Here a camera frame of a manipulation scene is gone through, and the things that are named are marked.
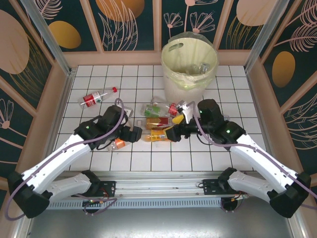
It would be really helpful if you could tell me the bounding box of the red-label cola bottle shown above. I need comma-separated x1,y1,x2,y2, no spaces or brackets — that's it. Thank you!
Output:
168,100,185,116

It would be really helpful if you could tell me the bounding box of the clear bottle with orange label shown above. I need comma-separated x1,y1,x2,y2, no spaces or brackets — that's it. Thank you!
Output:
106,137,133,152

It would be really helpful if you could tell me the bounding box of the orange juice bottle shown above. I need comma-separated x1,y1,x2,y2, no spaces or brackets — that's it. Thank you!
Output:
141,128,171,142

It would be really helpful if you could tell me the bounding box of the red and yellow tea bottle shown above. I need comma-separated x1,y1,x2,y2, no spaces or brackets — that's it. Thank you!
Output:
137,116,174,129

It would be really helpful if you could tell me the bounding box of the cream plastic bin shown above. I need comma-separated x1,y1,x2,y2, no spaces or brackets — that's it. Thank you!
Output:
160,31,218,109

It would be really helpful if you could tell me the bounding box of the translucent yellow-green bin liner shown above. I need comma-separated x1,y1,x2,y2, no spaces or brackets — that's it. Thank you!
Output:
161,31,218,90

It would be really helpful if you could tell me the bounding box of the green-label plastic bottle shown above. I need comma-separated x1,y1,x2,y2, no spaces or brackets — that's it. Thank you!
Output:
141,104,169,118

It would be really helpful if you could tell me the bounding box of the crushed clear plastic bottle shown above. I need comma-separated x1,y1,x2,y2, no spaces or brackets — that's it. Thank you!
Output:
150,96,171,107

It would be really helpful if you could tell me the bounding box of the red-label Nongfu water bottle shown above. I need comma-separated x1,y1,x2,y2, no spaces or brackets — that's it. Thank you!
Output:
78,86,118,108

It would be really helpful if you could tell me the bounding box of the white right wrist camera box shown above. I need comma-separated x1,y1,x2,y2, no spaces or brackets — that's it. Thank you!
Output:
176,100,197,124

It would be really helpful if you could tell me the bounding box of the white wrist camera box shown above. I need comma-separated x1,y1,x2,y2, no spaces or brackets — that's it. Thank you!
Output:
176,100,197,124
121,105,135,119

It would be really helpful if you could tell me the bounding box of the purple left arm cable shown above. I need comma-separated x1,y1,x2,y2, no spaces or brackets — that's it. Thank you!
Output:
4,98,128,221

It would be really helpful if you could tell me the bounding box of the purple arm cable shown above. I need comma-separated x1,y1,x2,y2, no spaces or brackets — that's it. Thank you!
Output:
188,100,317,201
4,98,128,221

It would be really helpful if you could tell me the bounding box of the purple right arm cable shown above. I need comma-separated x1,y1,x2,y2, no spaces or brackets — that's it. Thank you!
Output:
188,100,317,201

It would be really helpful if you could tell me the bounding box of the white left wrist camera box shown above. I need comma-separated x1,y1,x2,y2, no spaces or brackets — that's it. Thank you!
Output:
121,105,135,119

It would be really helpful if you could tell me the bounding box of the aluminium side rail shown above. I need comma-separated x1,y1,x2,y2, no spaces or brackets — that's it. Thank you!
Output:
246,69,285,177
41,69,75,174

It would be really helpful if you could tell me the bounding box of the aluminium front rail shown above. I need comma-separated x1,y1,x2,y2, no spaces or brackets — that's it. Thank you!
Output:
59,171,290,199

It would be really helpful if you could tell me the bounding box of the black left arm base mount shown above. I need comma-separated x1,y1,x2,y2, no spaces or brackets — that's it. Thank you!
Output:
98,180,117,198

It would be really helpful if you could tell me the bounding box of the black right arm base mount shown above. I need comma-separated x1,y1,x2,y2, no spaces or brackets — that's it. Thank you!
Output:
202,178,223,198

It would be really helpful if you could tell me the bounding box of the grey slotted cable duct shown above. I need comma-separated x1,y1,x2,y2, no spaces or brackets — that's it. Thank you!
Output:
49,199,223,210

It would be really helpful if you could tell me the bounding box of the thin base wire bundle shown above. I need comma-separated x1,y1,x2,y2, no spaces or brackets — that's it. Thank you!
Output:
220,193,249,214
81,194,118,217

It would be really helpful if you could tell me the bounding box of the grey metal base plate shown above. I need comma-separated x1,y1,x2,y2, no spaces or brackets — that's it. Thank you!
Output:
14,195,307,238

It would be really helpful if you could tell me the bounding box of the aluminium frame post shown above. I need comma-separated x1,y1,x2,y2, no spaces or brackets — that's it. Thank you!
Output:
244,0,294,74
20,0,76,76

